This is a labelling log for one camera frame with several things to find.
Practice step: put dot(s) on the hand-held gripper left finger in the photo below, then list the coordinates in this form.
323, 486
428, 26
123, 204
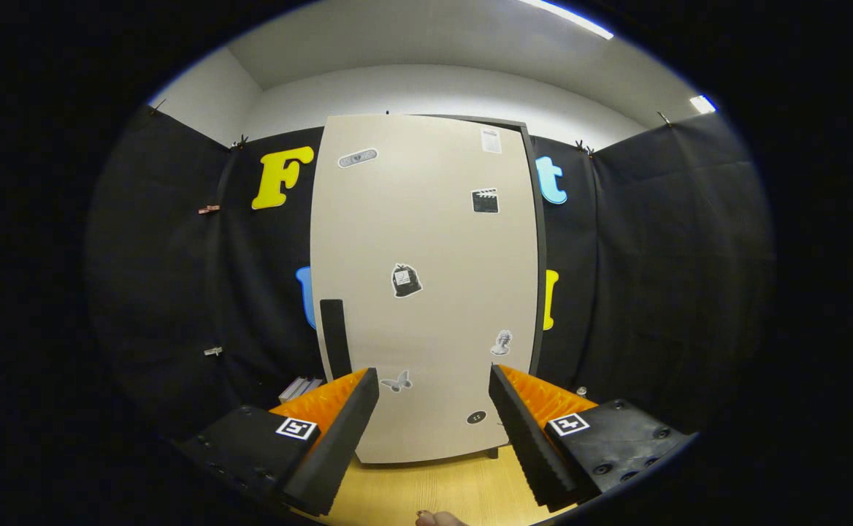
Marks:
339, 446

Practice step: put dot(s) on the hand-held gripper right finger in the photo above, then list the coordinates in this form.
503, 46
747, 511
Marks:
529, 446

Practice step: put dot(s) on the gray shoe cabinet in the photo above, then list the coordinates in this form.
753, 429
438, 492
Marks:
541, 256

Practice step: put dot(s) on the beige shoe cabinet door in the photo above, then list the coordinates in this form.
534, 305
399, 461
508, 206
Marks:
434, 241

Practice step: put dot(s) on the white book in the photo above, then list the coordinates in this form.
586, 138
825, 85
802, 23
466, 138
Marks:
293, 389

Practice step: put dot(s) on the black backdrop cloth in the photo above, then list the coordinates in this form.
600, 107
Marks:
660, 277

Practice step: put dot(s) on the short ceiling light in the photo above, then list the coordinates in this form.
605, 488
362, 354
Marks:
702, 104

